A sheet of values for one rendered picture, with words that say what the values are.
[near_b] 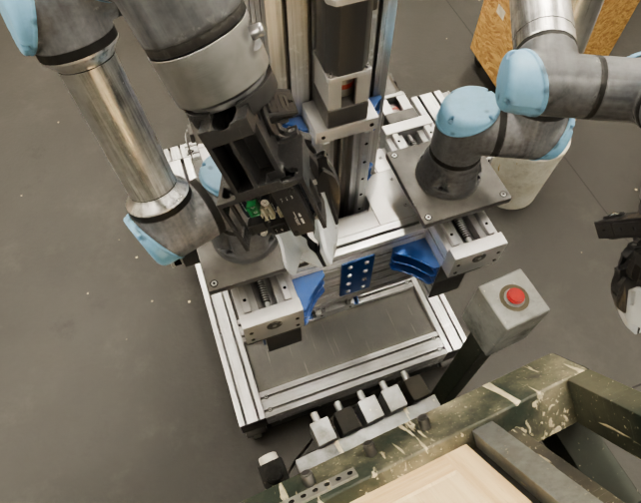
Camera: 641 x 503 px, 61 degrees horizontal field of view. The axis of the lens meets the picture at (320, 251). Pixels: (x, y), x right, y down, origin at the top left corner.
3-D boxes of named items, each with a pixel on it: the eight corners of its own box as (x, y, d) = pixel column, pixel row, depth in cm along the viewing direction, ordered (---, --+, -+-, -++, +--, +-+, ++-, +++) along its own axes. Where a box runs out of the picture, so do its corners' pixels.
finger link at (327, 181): (306, 236, 51) (268, 164, 45) (306, 223, 52) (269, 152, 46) (353, 222, 50) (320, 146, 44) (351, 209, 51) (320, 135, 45)
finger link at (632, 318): (643, 361, 71) (656, 306, 66) (610, 333, 75) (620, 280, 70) (663, 353, 71) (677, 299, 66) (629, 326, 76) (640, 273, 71)
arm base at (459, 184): (404, 159, 130) (410, 130, 121) (461, 143, 132) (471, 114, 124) (432, 208, 123) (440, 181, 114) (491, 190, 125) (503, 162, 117)
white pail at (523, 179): (521, 154, 265) (558, 80, 224) (555, 201, 250) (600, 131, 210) (463, 171, 259) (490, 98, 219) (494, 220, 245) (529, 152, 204)
